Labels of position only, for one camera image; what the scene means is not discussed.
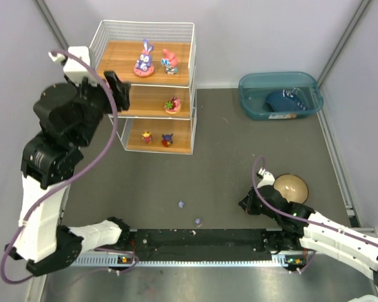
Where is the purple bunny donut toy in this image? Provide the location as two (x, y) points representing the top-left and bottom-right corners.
(134, 39), (155, 77)

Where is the pink bear strawberry toy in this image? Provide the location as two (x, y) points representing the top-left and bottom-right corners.
(164, 97), (181, 115)

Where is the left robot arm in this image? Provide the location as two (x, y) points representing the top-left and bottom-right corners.
(5, 71), (130, 277)

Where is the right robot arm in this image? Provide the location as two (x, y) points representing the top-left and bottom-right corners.
(238, 185), (378, 287)

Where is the pink bunny toy on shelf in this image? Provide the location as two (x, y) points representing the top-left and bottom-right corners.
(161, 48), (178, 75)

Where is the wooden round block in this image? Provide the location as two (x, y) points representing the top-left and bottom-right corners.
(273, 174), (309, 204)

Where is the yellow red toy figure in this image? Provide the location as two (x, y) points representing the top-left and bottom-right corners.
(142, 131), (152, 144)

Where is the blue caped toy figure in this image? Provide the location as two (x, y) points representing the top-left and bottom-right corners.
(161, 133), (173, 147)

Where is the blue cap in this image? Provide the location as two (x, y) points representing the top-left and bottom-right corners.
(265, 89), (308, 112)

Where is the teal plastic bin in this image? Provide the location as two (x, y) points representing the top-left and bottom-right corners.
(238, 72), (324, 121)

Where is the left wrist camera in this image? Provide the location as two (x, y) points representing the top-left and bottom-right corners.
(48, 46), (98, 87)

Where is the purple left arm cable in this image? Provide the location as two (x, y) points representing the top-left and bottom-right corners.
(0, 49), (119, 284)

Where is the white wire wooden shelf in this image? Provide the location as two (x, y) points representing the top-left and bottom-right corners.
(89, 20), (197, 155)

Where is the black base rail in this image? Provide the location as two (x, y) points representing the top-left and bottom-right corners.
(127, 229), (283, 262)

